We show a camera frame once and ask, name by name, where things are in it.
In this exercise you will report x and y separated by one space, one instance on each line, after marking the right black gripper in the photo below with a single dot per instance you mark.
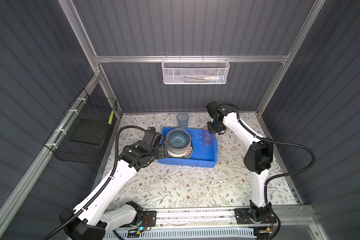
211 131

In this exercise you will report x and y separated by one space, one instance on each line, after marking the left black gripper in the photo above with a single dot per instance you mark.
162 151

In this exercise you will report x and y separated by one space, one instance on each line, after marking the pink ceramic bowl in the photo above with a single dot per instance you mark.
179 147

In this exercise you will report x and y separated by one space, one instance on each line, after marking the light green bowl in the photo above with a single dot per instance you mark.
180 153

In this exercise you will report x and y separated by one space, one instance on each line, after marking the dark blue ceramic bowl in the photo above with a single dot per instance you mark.
178 135

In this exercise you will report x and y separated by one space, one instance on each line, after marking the green rimmed white plate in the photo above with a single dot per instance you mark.
183 158

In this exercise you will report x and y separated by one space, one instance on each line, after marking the pink plastic cup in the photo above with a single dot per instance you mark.
207 138

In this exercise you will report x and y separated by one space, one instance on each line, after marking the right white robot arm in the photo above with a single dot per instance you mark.
257 160

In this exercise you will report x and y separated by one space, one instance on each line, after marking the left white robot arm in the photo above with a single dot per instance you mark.
88 220

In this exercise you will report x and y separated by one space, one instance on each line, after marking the blue plastic bin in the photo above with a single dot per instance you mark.
201 156

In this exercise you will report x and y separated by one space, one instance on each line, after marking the blue plastic cup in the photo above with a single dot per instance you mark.
183 120

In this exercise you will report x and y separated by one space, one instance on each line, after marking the white tube in basket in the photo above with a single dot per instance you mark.
216 79

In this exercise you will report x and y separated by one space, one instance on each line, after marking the yellow tag on basket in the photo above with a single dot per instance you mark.
111 117

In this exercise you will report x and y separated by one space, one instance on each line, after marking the black pad in basket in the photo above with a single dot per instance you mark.
89 132

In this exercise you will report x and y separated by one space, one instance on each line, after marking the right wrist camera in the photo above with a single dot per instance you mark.
212 107

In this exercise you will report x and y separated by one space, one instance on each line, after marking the white wire mesh basket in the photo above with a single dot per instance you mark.
191 70

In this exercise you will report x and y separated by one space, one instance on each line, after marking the black wire basket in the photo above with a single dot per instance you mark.
89 107

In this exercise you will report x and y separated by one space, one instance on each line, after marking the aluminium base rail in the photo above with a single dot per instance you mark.
287 222

